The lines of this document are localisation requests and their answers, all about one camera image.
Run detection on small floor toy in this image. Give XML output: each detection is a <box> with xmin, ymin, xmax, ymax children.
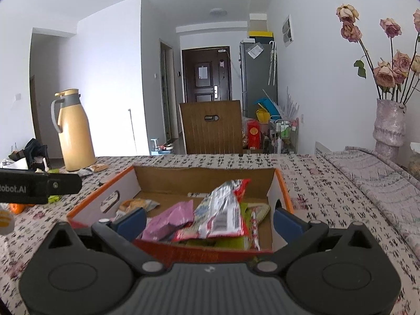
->
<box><xmin>151</xmin><ymin>138</ymin><xmax>174</xmax><ymax>153</ymax></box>

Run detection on pink textured vase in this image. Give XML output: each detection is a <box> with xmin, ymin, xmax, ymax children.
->
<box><xmin>372</xmin><ymin>98</ymin><xmax>407</xmax><ymax>165</ymax></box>

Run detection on thin mop handle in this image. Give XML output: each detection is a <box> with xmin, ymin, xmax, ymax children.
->
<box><xmin>127</xmin><ymin>108</ymin><xmax>138</xmax><ymax>155</ymax></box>

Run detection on small wire cart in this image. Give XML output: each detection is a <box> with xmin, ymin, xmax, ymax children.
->
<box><xmin>269</xmin><ymin>117</ymin><xmax>299</xmax><ymax>154</ymax></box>

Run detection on orange cookie snack packet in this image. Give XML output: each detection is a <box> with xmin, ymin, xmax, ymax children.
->
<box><xmin>113</xmin><ymin>198</ymin><xmax>161</xmax><ymax>222</ymax></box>

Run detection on dark brown door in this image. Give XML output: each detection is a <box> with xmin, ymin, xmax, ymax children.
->
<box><xmin>181</xmin><ymin>46</ymin><xmax>232</xmax><ymax>103</ymax></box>

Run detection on pink snack packet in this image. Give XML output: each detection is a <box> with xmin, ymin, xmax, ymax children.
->
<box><xmin>141</xmin><ymin>200</ymin><xmax>195</xmax><ymax>242</ymax></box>

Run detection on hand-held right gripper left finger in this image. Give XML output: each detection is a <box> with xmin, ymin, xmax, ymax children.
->
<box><xmin>48</xmin><ymin>207</ymin><xmax>165</xmax><ymax>276</ymax></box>

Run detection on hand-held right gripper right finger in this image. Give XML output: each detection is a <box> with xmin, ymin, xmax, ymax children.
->
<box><xmin>254</xmin><ymin>207</ymin><xmax>373</xmax><ymax>274</ymax></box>

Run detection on grey patterned blanket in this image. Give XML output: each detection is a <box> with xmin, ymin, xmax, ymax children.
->
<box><xmin>323</xmin><ymin>148</ymin><xmax>420</xmax><ymax>260</ymax></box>

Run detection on grey refrigerator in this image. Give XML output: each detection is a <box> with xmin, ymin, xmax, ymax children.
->
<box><xmin>239</xmin><ymin>39</ymin><xmax>279</xmax><ymax>119</ymax></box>

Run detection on white paper bag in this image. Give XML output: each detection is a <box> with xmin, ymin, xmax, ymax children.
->
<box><xmin>0</xmin><ymin>157</ymin><xmax>30</xmax><ymax>171</ymax></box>

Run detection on green snack packet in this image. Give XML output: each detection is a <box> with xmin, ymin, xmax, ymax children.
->
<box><xmin>184</xmin><ymin>202</ymin><xmax>253</xmax><ymax>253</ymax></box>

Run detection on blue plastic item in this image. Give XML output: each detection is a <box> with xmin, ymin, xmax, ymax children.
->
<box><xmin>258</xmin><ymin>97</ymin><xmax>279</xmax><ymax>115</ymax></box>

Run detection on wooden chair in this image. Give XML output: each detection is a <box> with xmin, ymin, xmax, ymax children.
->
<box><xmin>179</xmin><ymin>100</ymin><xmax>245</xmax><ymax>155</ymax></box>

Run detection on red silver snack packet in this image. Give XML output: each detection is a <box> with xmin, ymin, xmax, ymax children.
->
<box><xmin>172</xmin><ymin>179</ymin><xmax>251</xmax><ymax>242</ymax></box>

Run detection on red white striped candy stick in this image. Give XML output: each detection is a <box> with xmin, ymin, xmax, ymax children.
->
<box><xmin>250</xmin><ymin>210</ymin><xmax>261</xmax><ymax>251</ymax></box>

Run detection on green woven pouch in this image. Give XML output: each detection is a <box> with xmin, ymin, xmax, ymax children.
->
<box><xmin>248</xmin><ymin>203</ymin><xmax>271</xmax><ymax>228</ymax></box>

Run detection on red cardboard box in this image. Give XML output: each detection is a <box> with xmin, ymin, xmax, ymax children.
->
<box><xmin>66</xmin><ymin>165</ymin><xmax>295</xmax><ymax>265</ymax></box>

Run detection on plain cardboard carton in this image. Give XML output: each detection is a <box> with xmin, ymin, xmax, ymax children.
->
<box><xmin>249</xmin><ymin>13</ymin><xmax>270</xmax><ymax>32</ymax></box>

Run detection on dried pink roses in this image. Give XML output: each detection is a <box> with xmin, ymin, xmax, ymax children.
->
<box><xmin>335</xmin><ymin>4</ymin><xmax>420</xmax><ymax>104</ymax></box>

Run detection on white feather decoration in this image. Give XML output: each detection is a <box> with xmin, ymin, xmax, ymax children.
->
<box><xmin>279</xmin><ymin>87</ymin><xmax>300</xmax><ymax>120</ymax></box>

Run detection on red gift box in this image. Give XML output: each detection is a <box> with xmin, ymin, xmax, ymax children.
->
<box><xmin>247</xmin><ymin>120</ymin><xmax>263</xmax><ymax>150</ymax></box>

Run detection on yellow thermos jug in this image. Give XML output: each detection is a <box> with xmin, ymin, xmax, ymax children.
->
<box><xmin>51</xmin><ymin>88</ymin><xmax>97</xmax><ymax>172</ymax></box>

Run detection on dark bag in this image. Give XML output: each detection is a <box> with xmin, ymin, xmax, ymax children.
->
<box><xmin>24</xmin><ymin>138</ymin><xmax>50</xmax><ymax>168</ymax></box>

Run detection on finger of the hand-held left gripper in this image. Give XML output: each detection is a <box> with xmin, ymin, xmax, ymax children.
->
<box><xmin>48</xmin><ymin>172</ymin><xmax>82</xmax><ymax>197</ymax></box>

